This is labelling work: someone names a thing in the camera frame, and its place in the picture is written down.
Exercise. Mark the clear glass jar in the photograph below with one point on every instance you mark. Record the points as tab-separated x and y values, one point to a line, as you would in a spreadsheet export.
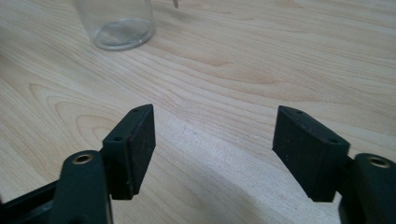
124	35

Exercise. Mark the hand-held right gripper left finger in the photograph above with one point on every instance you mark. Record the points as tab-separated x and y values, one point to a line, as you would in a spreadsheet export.
130	149

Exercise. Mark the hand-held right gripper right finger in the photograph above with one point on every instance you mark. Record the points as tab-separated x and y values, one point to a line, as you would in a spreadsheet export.
308	155

